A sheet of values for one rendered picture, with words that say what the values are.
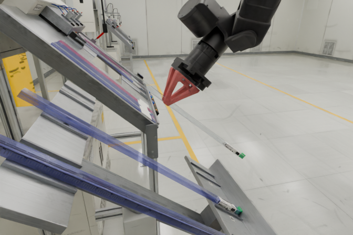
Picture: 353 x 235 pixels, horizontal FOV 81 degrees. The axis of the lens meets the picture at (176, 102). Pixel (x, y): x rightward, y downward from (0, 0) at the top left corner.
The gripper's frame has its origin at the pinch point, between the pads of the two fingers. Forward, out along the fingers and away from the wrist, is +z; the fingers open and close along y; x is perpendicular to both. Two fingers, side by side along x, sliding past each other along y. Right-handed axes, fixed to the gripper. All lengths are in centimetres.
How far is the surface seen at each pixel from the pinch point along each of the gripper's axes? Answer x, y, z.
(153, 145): 22.7, -33.7, 23.2
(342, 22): 499, -491, -475
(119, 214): 34, -36, 62
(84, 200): 17, -40, 66
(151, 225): 8.2, 13.9, 19.4
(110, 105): -0.9, -38.9, 20.1
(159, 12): 72, -695, -135
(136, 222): 5.1, 13.9, 19.7
